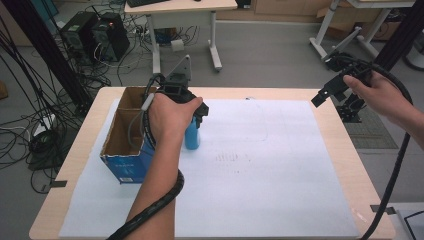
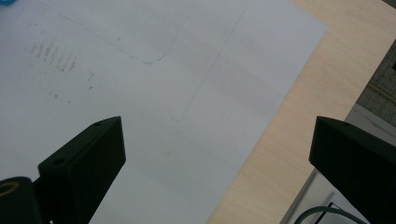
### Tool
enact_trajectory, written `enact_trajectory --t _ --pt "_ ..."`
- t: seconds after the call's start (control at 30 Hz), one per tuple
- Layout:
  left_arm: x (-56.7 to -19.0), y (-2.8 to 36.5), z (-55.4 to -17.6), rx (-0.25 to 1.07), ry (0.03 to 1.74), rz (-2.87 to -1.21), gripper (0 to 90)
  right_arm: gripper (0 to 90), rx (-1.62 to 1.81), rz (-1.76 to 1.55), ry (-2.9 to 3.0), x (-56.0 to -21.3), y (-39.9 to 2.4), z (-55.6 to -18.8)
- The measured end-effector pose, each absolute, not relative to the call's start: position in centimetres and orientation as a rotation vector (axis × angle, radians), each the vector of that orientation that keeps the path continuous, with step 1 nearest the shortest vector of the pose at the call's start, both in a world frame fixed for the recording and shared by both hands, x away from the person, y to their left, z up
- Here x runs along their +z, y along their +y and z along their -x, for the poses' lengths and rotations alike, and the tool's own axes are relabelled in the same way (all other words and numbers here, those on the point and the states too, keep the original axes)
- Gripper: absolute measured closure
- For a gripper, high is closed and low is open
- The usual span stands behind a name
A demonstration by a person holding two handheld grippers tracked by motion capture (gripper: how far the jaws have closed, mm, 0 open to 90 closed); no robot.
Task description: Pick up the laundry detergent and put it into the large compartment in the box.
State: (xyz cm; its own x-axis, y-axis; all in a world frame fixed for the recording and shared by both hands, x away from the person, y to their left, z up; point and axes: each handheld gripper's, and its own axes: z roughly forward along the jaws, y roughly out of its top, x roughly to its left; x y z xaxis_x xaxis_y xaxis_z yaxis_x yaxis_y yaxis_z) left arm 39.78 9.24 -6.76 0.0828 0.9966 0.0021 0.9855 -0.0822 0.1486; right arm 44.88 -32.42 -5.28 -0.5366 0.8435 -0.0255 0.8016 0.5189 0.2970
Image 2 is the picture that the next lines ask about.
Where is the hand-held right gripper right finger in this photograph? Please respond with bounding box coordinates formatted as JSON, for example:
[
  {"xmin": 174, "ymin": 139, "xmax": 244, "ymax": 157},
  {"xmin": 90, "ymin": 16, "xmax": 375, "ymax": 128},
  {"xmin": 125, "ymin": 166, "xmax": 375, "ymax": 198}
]
[{"xmin": 308, "ymin": 115, "xmax": 396, "ymax": 224}]

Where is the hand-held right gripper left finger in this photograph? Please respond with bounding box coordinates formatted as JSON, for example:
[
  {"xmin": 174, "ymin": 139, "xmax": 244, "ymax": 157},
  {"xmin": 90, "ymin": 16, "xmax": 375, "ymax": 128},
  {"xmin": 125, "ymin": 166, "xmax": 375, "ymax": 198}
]
[{"xmin": 37, "ymin": 116, "xmax": 127, "ymax": 224}]

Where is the white paper sheet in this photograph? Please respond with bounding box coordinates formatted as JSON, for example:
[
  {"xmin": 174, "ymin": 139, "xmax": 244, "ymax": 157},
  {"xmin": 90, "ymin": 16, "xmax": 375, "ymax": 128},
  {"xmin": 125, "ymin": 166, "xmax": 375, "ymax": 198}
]
[{"xmin": 0, "ymin": 0, "xmax": 328, "ymax": 224}]

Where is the green cable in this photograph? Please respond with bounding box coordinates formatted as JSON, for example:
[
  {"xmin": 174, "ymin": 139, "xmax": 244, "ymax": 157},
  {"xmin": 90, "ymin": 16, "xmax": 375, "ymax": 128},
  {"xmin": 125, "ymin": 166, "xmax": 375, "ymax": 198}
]
[{"xmin": 292, "ymin": 205, "xmax": 369, "ymax": 224}]

